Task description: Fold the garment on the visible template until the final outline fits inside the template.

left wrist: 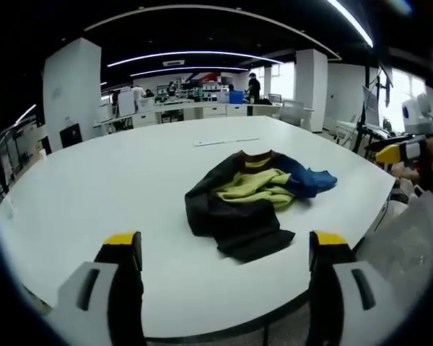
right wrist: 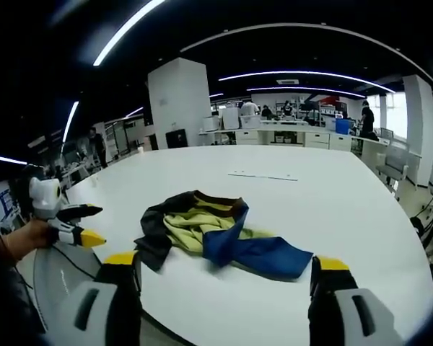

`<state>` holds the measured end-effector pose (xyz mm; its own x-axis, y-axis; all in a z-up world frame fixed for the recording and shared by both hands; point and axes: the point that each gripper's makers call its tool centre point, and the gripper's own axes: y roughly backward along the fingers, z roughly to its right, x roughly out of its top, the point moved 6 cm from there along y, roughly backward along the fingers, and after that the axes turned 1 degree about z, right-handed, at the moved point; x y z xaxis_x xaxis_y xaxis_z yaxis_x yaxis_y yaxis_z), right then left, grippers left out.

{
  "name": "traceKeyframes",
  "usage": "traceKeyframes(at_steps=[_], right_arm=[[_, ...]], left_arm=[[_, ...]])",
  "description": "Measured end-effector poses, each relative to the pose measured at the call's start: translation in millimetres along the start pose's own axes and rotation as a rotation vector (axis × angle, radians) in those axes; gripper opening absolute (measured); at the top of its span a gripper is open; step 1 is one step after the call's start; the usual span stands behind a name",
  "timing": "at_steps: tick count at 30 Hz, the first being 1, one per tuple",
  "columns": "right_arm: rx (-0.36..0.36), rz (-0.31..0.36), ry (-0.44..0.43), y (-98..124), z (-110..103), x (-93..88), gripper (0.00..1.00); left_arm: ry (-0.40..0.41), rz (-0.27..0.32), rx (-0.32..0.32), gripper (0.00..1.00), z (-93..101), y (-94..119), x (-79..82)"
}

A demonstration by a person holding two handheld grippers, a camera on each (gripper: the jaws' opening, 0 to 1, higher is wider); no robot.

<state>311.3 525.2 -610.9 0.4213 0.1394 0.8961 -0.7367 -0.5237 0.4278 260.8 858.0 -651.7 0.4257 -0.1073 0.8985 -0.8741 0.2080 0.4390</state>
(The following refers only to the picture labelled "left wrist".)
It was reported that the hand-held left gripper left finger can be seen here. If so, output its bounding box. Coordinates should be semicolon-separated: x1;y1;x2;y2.
45;230;148;346

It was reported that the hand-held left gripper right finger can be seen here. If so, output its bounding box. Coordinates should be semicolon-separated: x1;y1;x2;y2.
306;229;408;346

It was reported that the black yellow blue garment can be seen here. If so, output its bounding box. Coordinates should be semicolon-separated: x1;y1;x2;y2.
184;149;338;266

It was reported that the monitor on stand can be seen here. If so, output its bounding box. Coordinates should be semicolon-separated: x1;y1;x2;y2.
362;85;380;128

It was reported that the grey mesh office chair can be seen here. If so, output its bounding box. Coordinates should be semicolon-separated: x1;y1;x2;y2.
352;190;433;325

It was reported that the long ceiling light strip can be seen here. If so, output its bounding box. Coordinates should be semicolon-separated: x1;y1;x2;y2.
131;66;250;78
107;50;286;68
325;0;375;48

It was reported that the white flat table strip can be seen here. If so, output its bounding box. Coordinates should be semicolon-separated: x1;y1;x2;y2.
193;136;261;147

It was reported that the white board panel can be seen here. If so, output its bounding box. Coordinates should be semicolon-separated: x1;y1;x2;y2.
118;90;136;117

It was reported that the long white office counter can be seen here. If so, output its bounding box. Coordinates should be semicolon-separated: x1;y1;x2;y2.
93;100;284;130

